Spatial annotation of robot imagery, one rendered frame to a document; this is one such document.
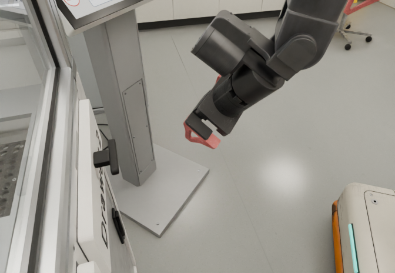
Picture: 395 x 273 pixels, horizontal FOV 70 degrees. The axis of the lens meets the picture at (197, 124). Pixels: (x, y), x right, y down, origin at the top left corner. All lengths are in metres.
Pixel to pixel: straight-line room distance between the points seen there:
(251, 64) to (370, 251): 0.95
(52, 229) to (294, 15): 0.33
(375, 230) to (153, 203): 0.94
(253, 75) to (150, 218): 1.13
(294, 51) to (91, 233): 0.31
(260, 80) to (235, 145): 1.40
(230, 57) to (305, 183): 1.35
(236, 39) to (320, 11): 0.10
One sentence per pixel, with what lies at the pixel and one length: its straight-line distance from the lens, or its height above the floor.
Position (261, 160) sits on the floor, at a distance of 1.71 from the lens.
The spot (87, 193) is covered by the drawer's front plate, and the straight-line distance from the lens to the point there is 0.41.
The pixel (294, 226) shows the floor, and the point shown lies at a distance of 1.50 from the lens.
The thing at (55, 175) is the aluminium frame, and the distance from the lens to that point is 0.36.
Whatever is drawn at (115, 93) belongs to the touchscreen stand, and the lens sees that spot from 1.13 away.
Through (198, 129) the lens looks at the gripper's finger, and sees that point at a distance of 0.45.
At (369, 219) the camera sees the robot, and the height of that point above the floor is 0.28.
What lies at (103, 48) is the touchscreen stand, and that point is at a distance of 1.05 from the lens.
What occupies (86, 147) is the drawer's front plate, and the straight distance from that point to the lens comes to 0.47.
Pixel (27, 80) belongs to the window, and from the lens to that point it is 0.38.
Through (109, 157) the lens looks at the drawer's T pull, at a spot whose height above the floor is 0.91.
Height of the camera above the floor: 1.24
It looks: 41 degrees down
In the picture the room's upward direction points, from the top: straight up
